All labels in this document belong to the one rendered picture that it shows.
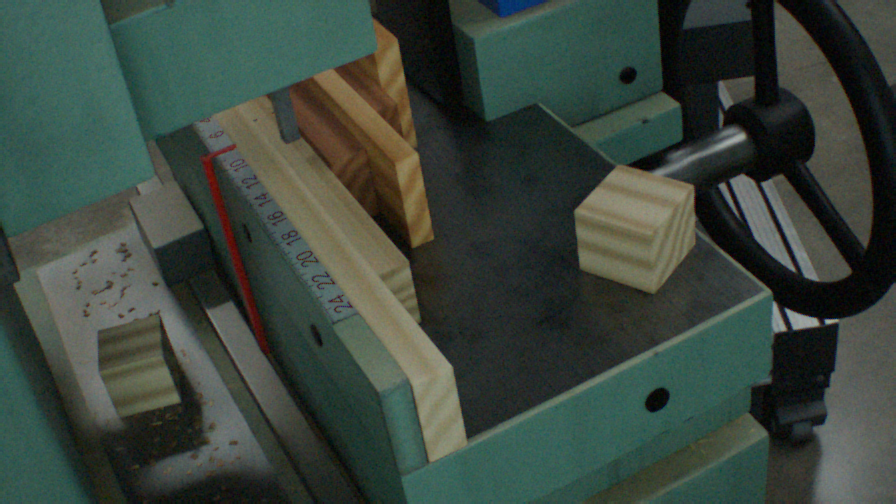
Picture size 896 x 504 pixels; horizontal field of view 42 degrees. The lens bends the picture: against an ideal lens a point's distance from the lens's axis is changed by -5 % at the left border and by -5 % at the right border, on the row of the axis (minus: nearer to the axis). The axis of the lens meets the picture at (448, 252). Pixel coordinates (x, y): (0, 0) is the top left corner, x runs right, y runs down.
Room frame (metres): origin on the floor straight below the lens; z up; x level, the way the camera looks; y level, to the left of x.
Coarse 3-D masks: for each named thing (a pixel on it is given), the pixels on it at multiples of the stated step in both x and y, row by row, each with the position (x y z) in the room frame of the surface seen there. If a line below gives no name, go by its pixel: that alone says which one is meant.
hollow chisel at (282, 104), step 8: (272, 96) 0.58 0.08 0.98; (280, 96) 0.58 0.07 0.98; (288, 96) 0.58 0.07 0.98; (272, 104) 0.58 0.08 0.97; (280, 104) 0.58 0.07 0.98; (288, 104) 0.58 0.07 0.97; (280, 112) 0.58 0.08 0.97; (288, 112) 0.58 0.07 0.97; (280, 120) 0.58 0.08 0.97; (288, 120) 0.58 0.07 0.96; (280, 128) 0.58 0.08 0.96; (288, 128) 0.58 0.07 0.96; (296, 128) 0.58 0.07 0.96; (288, 136) 0.58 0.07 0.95; (296, 136) 0.58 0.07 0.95
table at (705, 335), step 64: (448, 128) 0.64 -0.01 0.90; (512, 128) 0.63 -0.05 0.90; (576, 128) 0.66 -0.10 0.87; (640, 128) 0.66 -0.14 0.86; (192, 192) 0.68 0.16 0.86; (448, 192) 0.57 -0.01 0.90; (512, 192) 0.56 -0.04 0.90; (576, 192) 0.55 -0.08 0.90; (448, 256) 0.52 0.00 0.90; (512, 256) 0.51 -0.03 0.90; (576, 256) 0.50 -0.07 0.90; (704, 256) 0.48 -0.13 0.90; (448, 320) 0.47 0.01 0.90; (512, 320) 0.46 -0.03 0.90; (576, 320) 0.45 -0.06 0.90; (640, 320) 0.44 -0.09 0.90; (704, 320) 0.43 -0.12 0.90; (768, 320) 0.44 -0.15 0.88; (320, 384) 0.47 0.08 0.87; (512, 384) 0.41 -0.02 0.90; (576, 384) 0.40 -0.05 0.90; (640, 384) 0.41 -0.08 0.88; (704, 384) 0.42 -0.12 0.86; (512, 448) 0.39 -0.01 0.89; (576, 448) 0.40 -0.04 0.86
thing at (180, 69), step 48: (144, 0) 0.54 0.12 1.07; (192, 0) 0.54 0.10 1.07; (240, 0) 0.54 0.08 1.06; (288, 0) 0.55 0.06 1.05; (336, 0) 0.56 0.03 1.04; (144, 48) 0.53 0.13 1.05; (192, 48) 0.53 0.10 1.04; (240, 48) 0.54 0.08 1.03; (288, 48) 0.55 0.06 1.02; (336, 48) 0.56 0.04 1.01; (144, 96) 0.52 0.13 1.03; (192, 96) 0.53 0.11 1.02; (240, 96) 0.54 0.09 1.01
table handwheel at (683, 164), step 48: (672, 0) 0.79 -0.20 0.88; (768, 0) 0.70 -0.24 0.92; (816, 0) 0.65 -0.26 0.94; (672, 48) 0.81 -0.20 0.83; (768, 48) 0.70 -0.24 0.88; (864, 48) 0.62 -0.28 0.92; (672, 96) 0.81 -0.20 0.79; (768, 96) 0.70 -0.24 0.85; (864, 96) 0.60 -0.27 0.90; (720, 144) 0.68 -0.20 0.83; (768, 144) 0.67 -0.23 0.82; (864, 144) 0.60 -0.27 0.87; (720, 192) 0.77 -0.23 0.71; (816, 192) 0.65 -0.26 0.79; (720, 240) 0.74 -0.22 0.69; (816, 288) 0.64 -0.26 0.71; (864, 288) 0.59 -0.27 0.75
